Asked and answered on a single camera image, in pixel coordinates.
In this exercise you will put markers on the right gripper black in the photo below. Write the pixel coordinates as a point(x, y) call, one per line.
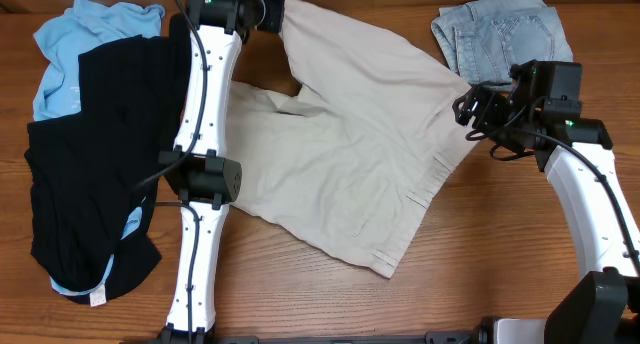
point(492, 106)

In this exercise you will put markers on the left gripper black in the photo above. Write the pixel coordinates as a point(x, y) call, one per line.
point(273, 12)

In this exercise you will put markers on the beige shorts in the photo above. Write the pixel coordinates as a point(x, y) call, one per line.
point(351, 163)

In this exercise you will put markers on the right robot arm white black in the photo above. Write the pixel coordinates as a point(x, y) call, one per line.
point(541, 117)

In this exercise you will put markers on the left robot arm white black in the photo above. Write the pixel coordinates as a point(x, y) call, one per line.
point(197, 169)

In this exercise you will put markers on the folded denim shorts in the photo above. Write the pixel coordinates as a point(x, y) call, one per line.
point(481, 40)

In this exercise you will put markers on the light blue shirt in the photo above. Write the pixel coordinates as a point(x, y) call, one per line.
point(81, 28)

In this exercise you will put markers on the black garment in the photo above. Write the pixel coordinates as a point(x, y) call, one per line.
point(94, 172)

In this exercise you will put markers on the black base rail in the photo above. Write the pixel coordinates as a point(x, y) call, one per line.
point(350, 340)

